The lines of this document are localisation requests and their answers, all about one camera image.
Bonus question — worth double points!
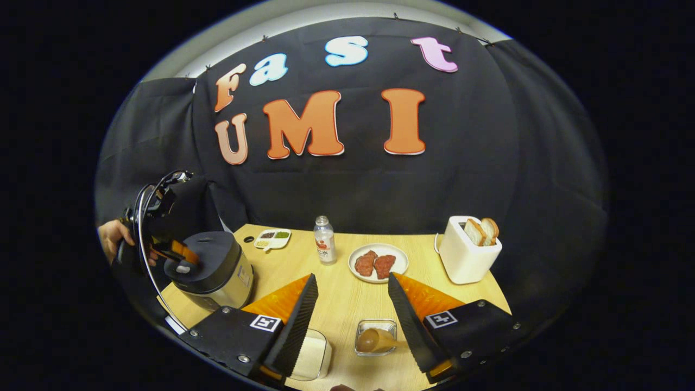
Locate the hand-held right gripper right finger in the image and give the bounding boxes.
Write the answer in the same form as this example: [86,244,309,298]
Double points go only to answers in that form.
[387,272,525,383]

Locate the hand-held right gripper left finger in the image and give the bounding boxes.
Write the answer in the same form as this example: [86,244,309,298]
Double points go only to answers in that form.
[179,273,319,381]

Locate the dark grey rice cooker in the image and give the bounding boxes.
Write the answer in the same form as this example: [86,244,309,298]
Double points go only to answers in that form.
[163,231,255,312]

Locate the wooden spoon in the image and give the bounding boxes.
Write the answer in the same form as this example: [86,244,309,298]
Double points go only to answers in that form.
[357,327,410,354]

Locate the clear chopstick holder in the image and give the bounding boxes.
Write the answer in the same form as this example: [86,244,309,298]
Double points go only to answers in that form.
[355,319,398,357]

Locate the red meat piece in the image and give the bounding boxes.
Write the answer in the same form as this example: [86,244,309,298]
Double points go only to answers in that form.
[374,254,396,280]
[355,250,378,277]

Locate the white round plate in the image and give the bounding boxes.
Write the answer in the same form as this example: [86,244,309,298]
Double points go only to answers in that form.
[348,243,409,284]

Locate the white toaster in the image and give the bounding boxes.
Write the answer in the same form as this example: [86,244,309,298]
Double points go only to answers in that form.
[438,216,503,285]

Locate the white divided condiment dish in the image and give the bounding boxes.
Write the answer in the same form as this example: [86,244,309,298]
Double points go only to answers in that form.
[254,229,292,251]

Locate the clear red label bottle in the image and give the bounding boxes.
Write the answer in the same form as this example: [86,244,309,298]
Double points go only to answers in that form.
[314,216,337,265]

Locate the black backdrop cloth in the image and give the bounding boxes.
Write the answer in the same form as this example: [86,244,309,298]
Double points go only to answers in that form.
[95,16,609,326]

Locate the black and white gripper cable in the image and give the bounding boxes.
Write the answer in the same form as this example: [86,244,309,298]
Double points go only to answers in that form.
[135,169,191,331]

